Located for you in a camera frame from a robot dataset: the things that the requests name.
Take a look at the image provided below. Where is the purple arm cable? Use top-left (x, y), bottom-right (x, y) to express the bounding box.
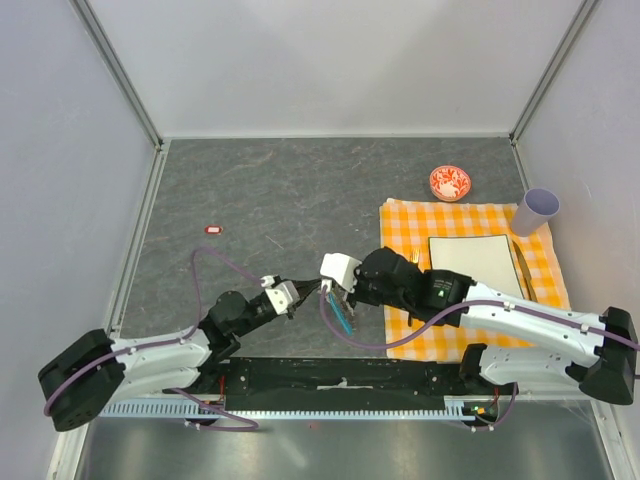
top-left (319, 284), bottom-right (640, 432)
top-left (42, 247), bottom-right (271, 432)

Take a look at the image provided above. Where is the white square plate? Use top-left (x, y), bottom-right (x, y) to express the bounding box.
top-left (428, 234), bottom-right (523, 298)

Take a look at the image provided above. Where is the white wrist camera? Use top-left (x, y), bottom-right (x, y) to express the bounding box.
top-left (260, 275), bottom-right (301, 315)
top-left (320, 253), bottom-right (362, 293)

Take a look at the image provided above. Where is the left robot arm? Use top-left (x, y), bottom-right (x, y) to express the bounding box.
top-left (38, 277), bottom-right (320, 432)

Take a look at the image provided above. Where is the light blue cable duct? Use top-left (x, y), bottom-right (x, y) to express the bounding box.
top-left (99, 397), bottom-right (475, 421)

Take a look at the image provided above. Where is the red key tag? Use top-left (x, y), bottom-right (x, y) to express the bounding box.
top-left (205, 225), bottom-right (224, 235)

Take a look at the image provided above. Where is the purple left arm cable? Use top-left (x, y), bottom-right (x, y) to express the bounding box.
top-left (42, 247), bottom-right (271, 432)

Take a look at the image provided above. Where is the gold fork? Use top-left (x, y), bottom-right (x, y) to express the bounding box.
top-left (409, 247), bottom-right (422, 266)

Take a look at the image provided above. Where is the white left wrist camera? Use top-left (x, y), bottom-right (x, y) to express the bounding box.
top-left (260, 275), bottom-right (301, 315)

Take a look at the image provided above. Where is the red patterned bowl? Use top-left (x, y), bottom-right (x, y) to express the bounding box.
top-left (429, 165), bottom-right (472, 202)

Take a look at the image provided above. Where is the gold knife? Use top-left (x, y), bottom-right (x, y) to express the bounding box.
top-left (512, 241), bottom-right (538, 302)

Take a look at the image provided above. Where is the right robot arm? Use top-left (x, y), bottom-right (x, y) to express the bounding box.
top-left (343, 247), bottom-right (639, 406)

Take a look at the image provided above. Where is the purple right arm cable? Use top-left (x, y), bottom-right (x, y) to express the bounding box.
top-left (319, 284), bottom-right (640, 432)

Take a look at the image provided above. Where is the lilac plastic cup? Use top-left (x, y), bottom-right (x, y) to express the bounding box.
top-left (510, 188), bottom-right (560, 237)

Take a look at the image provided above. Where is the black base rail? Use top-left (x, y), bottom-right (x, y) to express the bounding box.
top-left (183, 357), bottom-right (514, 413)

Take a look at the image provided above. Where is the orange checkered cloth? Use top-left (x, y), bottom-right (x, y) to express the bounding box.
top-left (380, 198), bottom-right (571, 363)

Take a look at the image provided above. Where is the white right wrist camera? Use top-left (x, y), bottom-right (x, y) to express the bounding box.
top-left (320, 253), bottom-right (362, 293)

